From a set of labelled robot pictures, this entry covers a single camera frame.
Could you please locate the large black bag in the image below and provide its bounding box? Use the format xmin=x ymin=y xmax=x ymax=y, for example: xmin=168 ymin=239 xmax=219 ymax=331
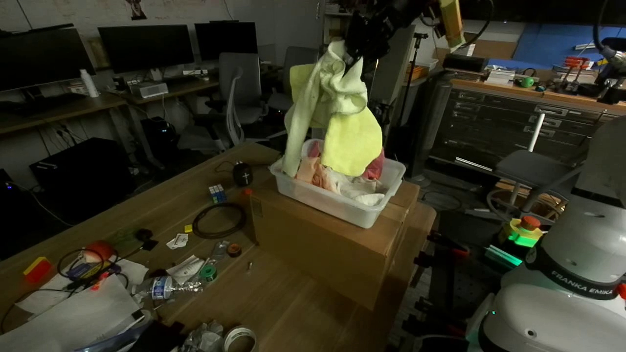
xmin=27 ymin=135 xmax=141 ymax=219

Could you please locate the small dark wall figure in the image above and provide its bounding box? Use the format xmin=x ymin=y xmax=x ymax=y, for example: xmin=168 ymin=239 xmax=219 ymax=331
xmin=125 ymin=0 xmax=149 ymax=22

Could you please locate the clear plastic bottle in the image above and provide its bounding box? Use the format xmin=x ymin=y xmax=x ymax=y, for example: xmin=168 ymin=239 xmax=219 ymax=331
xmin=133 ymin=272 xmax=203 ymax=304

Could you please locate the white tape roll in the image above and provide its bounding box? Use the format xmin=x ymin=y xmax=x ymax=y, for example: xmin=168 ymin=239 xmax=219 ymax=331
xmin=223 ymin=325 xmax=258 ymax=352

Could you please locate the black cable ring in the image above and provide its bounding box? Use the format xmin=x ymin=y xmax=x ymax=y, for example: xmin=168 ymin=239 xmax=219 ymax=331
xmin=192 ymin=202 xmax=248 ymax=241

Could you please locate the small black object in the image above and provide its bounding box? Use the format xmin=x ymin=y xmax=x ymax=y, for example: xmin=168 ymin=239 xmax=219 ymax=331
xmin=133 ymin=227 xmax=160 ymax=253

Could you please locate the translucent white plastic storage box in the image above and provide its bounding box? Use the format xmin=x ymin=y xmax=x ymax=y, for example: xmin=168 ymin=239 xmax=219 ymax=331
xmin=268 ymin=137 xmax=407 ymax=231

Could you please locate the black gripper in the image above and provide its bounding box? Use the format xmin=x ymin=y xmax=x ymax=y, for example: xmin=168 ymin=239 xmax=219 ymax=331
xmin=342 ymin=0 xmax=446 ymax=65

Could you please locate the red and yellow block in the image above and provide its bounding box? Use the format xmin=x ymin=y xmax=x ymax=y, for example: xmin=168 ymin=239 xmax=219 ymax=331
xmin=22 ymin=255 xmax=55 ymax=286

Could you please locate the black computer monitor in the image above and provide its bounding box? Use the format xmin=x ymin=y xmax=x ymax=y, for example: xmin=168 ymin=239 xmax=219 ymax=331
xmin=194 ymin=20 xmax=260 ymax=63
xmin=0 ymin=24 xmax=94 ymax=94
xmin=96 ymin=24 xmax=196 ymax=75

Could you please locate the small Rubik's cube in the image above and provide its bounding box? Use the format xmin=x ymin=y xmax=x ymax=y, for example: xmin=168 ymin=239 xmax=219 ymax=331
xmin=207 ymin=184 xmax=229 ymax=206

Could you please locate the small white tag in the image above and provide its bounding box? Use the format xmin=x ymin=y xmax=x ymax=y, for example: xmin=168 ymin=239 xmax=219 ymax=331
xmin=164 ymin=231 xmax=192 ymax=253

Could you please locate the clear flat packet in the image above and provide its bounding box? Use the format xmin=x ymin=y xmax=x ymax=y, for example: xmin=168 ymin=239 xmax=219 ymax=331
xmin=164 ymin=253 xmax=207 ymax=286

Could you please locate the black computer mouse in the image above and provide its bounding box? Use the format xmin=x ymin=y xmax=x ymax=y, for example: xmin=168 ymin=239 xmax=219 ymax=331
xmin=231 ymin=161 xmax=254 ymax=190

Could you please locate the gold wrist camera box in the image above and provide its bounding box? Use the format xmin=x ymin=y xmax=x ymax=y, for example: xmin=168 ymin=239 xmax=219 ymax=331
xmin=438 ymin=0 xmax=466 ymax=49

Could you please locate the crumpled clear plastic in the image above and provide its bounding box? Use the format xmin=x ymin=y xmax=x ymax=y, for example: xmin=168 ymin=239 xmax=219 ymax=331
xmin=178 ymin=319 xmax=227 ymax=352

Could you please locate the light grey upright panel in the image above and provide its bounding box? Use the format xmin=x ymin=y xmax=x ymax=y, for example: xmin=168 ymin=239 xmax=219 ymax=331
xmin=374 ymin=26 xmax=419 ymax=133

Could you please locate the pink cloth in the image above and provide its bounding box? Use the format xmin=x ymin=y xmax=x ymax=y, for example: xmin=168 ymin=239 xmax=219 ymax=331
xmin=362 ymin=151 xmax=387 ymax=184

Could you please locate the blue sheet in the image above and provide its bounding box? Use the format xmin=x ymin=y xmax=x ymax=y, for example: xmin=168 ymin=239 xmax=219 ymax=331
xmin=513 ymin=24 xmax=626 ymax=71

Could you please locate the red round lid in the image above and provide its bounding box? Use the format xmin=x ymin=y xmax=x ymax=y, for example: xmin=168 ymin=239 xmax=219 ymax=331
xmin=84 ymin=241 xmax=117 ymax=263

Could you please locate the white cloth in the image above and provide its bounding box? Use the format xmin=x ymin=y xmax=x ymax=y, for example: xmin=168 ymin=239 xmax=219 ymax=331
xmin=329 ymin=171 xmax=391 ymax=208

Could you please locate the brown cardboard box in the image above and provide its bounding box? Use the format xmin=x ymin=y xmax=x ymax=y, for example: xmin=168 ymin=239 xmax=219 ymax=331
xmin=250 ymin=178 xmax=438 ymax=313

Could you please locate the yellow emergency stop button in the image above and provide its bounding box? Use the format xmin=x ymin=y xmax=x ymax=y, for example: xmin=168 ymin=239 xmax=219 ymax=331
xmin=505 ymin=214 xmax=548 ymax=251

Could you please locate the peach cloth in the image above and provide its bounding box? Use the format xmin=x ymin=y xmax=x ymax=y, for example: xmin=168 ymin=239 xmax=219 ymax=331
xmin=293 ymin=141 xmax=344 ymax=192

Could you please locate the black drawer cabinet wooden top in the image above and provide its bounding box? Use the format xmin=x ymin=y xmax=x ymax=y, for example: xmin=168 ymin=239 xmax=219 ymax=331
xmin=427 ymin=77 xmax=626 ymax=178

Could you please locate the pale yellow cloth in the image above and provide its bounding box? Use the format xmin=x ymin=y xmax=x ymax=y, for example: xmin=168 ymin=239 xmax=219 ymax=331
xmin=280 ymin=40 xmax=387 ymax=180

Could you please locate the light grey office chair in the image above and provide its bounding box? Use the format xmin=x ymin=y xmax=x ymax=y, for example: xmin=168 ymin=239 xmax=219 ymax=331
xmin=217 ymin=51 xmax=270 ymax=147

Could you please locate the dark grey office chair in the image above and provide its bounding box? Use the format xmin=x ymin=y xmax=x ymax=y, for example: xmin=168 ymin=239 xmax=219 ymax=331
xmin=493 ymin=116 xmax=626 ymax=210

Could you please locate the long wooden wall desk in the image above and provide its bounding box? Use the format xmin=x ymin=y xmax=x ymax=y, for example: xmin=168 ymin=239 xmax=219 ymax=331
xmin=0 ymin=77 xmax=221 ymax=137

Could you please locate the white desk device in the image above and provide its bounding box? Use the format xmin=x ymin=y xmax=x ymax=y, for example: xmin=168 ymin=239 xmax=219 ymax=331
xmin=137 ymin=81 xmax=172 ymax=102

